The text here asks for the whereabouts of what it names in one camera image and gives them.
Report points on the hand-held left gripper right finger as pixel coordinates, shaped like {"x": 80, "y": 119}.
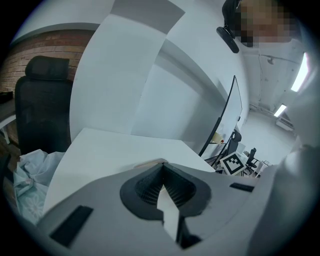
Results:
{"x": 215, "y": 220}

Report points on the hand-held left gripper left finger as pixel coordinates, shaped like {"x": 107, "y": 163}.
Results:
{"x": 105, "y": 225}

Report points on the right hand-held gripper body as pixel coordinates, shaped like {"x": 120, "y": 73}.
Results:
{"x": 232, "y": 163}

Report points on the black office chair with armrests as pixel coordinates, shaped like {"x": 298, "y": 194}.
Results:
{"x": 252, "y": 160}

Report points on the black chair with headrest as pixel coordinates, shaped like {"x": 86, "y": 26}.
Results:
{"x": 236, "y": 137}

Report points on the pale yellow container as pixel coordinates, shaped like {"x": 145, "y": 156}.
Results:
{"x": 216, "y": 137}

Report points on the black-framed whiteboard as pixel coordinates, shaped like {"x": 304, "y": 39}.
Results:
{"x": 233, "y": 110}

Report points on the white air conditioner unit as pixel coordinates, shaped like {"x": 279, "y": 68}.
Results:
{"x": 285, "y": 122}

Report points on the long ceiling light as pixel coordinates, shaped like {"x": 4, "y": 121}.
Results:
{"x": 280, "y": 110}
{"x": 300, "y": 73}

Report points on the crumpled pale floral cloth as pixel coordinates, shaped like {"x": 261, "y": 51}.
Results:
{"x": 32, "y": 180}

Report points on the black mesh office chair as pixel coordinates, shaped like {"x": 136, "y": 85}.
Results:
{"x": 42, "y": 105}

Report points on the person's head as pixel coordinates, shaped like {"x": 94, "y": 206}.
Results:
{"x": 265, "y": 20}

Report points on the grey desk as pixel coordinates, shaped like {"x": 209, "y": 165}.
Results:
{"x": 6, "y": 111}

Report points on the black head-worn camera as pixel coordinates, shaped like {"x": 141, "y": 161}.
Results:
{"x": 228, "y": 39}

